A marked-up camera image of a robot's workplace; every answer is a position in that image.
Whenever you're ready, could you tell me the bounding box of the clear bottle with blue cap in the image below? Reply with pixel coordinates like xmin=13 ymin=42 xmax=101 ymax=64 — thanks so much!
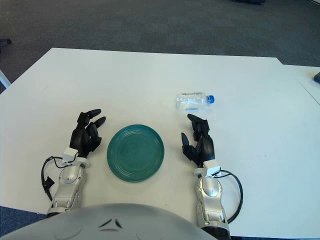
xmin=174 ymin=92 xmax=216 ymax=111

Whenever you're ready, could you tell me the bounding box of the white table leg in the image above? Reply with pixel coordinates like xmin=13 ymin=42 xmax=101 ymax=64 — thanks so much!
xmin=0 ymin=68 xmax=11 ymax=89

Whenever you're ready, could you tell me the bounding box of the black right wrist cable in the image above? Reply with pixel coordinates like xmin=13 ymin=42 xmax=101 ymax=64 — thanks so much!
xmin=212 ymin=169 xmax=244 ymax=224

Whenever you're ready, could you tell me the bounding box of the green round plate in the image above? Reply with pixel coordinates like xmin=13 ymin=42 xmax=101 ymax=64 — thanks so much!
xmin=106 ymin=124 xmax=166 ymax=183

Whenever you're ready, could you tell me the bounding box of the grey robot torso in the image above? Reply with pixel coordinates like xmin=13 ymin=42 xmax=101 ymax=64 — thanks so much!
xmin=0 ymin=202 xmax=218 ymax=240

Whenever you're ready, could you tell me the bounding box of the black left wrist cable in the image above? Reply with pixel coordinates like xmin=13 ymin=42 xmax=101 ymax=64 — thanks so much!
xmin=41 ymin=155 xmax=76 ymax=202

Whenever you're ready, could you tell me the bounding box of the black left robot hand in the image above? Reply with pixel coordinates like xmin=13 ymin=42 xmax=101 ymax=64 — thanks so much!
xmin=69 ymin=108 xmax=107 ymax=159

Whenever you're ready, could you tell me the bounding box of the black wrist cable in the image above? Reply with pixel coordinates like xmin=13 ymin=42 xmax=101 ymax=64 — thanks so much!
xmin=212 ymin=169 xmax=244 ymax=224
xmin=41 ymin=155 xmax=76 ymax=202

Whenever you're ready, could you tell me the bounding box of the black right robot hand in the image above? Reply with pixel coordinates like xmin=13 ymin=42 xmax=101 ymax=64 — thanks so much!
xmin=180 ymin=113 xmax=216 ymax=168

